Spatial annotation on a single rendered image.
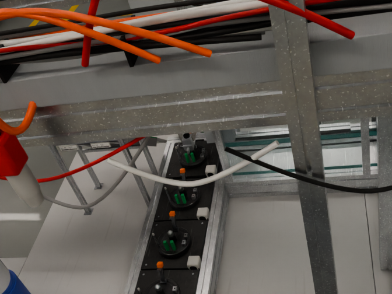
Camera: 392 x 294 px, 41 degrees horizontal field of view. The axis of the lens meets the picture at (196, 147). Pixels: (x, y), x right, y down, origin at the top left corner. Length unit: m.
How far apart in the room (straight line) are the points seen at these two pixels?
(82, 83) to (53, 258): 1.66
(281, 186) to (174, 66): 1.53
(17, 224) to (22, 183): 3.16
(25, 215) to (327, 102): 3.49
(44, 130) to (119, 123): 0.15
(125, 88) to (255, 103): 0.21
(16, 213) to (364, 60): 3.65
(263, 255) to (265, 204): 0.27
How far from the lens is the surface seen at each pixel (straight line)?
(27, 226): 4.06
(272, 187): 2.29
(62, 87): 0.90
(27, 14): 0.79
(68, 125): 0.96
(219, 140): 2.13
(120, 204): 2.53
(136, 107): 0.90
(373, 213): 2.23
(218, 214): 2.18
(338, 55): 0.79
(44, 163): 4.54
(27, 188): 0.97
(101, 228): 2.47
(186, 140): 2.34
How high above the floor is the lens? 2.56
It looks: 39 degrees down
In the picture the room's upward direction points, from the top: 18 degrees counter-clockwise
